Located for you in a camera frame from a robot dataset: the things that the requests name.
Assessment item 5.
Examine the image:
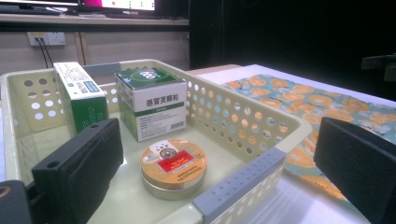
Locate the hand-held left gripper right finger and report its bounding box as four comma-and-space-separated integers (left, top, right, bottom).
313, 117, 396, 224

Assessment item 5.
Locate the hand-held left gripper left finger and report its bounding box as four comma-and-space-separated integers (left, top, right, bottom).
31, 117, 125, 224

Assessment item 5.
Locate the pale perforated plastic basket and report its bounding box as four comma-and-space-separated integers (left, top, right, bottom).
0, 59, 313, 224

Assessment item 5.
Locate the orange print cloth bag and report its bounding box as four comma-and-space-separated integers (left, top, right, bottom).
222, 74, 396, 202

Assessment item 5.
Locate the cube green and white box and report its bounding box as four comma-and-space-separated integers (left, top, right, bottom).
114, 66, 189, 143

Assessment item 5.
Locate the tall green and white box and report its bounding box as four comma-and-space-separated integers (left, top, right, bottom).
52, 61, 110, 136

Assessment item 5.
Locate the dark metal stand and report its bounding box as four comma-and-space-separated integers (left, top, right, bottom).
361, 53, 396, 83

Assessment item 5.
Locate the long desk with black edge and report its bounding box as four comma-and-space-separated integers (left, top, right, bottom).
0, 13, 191, 33

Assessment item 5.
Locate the black keyboard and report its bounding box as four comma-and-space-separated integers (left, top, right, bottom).
0, 4, 62, 17

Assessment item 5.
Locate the computer monitor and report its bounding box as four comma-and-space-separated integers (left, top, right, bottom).
78, 0, 157, 12

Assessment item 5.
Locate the black wall cable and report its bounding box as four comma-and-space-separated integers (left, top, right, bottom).
40, 37, 55, 67
35, 37, 50, 69

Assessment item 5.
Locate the white wall socket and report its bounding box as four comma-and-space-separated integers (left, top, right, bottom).
27, 31, 67, 47

